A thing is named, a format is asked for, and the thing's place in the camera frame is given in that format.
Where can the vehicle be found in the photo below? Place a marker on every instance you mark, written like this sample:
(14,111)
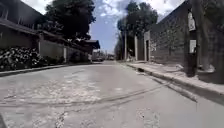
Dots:
(98,59)

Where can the thin pole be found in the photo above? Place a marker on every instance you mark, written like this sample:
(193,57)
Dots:
(125,45)

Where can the grey concrete road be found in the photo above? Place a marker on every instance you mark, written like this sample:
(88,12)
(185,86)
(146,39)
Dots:
(100,86)

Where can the building with overhanging roof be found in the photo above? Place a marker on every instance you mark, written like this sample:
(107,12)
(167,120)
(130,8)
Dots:
(92,44)

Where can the group of tall trees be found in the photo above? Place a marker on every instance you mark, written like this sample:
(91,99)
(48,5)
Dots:
(136,20)

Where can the large dark tree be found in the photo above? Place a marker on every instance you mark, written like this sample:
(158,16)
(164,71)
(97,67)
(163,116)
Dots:
(70,16)

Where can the raised concrete sidewalk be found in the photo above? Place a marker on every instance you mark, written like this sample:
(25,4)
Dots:
(186,80)

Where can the dark pole with signs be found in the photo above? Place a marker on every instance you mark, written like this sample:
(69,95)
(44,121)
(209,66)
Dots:
(190,63)

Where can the narrow concrete kerb sidewalk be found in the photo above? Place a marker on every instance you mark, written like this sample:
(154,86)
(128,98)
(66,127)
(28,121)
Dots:
(30,69)

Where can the dark bushes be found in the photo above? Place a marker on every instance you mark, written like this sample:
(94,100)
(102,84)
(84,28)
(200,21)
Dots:
(20,58)

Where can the tree trunk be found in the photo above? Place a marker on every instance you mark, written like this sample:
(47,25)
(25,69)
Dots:
(204,36)

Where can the dark building with eaves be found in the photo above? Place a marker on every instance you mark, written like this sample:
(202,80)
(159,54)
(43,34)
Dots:
(16,31)

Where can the grey block wall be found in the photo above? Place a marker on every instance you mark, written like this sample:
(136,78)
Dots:
(166,40)

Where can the wall with pale pillars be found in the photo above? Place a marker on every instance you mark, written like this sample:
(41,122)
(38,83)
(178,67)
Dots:
(51,49)

